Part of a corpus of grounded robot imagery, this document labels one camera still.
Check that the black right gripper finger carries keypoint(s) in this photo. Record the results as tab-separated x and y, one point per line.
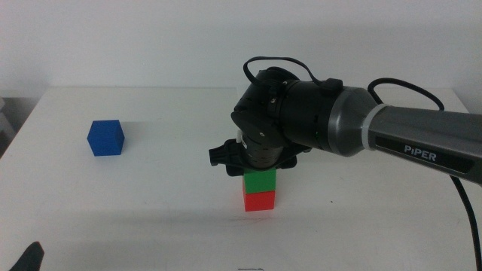
235	172
288	166

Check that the green cube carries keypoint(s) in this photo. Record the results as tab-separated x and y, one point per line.
260	180

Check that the red cube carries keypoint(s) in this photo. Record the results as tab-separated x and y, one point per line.
259	200

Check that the blue cube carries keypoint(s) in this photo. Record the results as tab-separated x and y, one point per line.
105	137

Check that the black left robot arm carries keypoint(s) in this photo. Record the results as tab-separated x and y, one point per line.
30	259

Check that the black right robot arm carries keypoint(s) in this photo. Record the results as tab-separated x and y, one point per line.
376	124

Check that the grey furniture beside table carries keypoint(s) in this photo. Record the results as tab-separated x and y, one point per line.
4	124

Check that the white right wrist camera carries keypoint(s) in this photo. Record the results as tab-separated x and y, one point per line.
239	136

